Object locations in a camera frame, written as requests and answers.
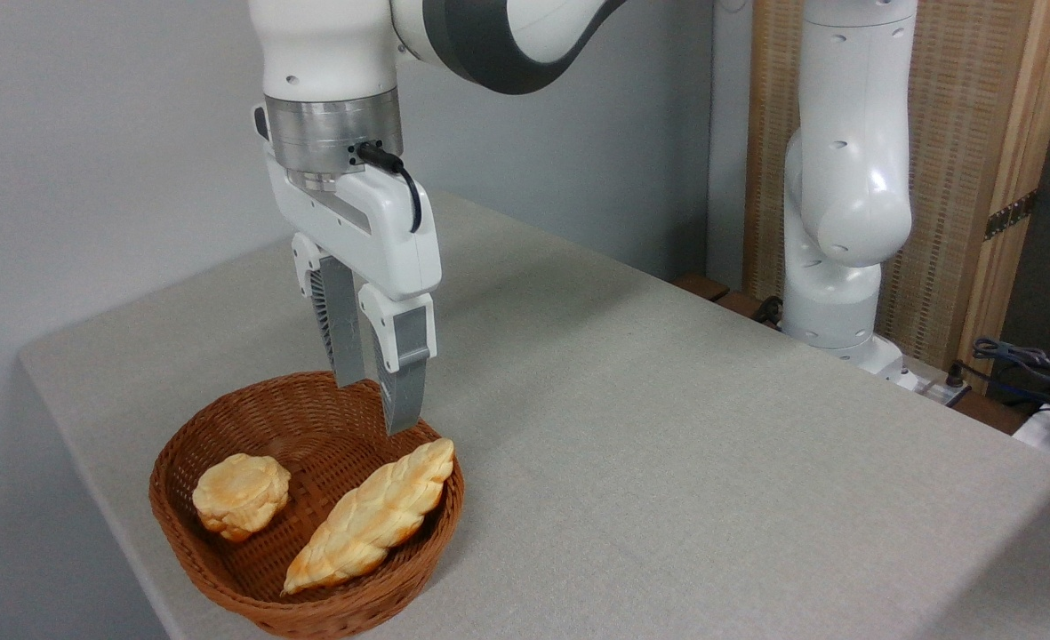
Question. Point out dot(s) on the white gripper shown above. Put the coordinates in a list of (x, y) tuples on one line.
[(382, 231)]

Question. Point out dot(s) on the long braided bread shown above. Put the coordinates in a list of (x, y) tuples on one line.
[(373, 516)]

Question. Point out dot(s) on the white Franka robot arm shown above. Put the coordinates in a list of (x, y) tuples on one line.
[(853, 178)]

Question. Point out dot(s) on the round bread roll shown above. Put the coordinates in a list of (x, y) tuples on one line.
[(240, 493)]

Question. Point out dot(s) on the brown wicker basket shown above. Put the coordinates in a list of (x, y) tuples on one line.
[(320, 444)]

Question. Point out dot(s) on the brown wooden block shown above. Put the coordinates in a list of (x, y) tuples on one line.
[(701, 286)]

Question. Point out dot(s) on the wooden woven screen panel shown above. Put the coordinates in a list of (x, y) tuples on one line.
[(956, 133)]

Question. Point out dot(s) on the dark metal hinge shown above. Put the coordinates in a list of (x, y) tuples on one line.
[(1011, 215)]

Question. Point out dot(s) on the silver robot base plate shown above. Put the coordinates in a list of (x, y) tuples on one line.
[(929, 384)]

